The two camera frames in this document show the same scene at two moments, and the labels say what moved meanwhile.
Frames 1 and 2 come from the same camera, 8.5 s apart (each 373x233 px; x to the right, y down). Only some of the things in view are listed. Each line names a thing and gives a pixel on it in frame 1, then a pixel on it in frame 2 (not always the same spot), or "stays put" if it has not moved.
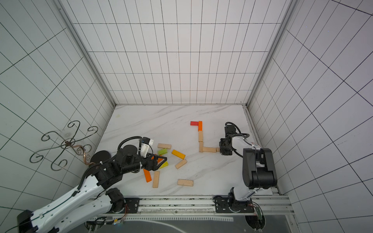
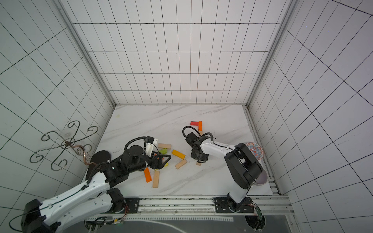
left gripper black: [155, 166] stays put
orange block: [200, 125] stays put
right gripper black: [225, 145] to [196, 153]
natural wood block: [156, 179] stays put
